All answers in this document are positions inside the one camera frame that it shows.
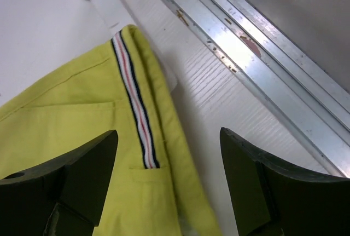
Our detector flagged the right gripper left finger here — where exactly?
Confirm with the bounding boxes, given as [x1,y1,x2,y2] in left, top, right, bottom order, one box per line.
[1,130,118,235]

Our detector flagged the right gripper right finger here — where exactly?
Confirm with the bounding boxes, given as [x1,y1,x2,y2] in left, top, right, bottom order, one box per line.
[220,128,349,235]

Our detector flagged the aluminium frame rail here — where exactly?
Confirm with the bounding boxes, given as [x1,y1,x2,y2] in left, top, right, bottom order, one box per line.
[161,0,349,177]

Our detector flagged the yellow-green trousers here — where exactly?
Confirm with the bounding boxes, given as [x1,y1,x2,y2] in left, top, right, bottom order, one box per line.
[1,25,221,235]

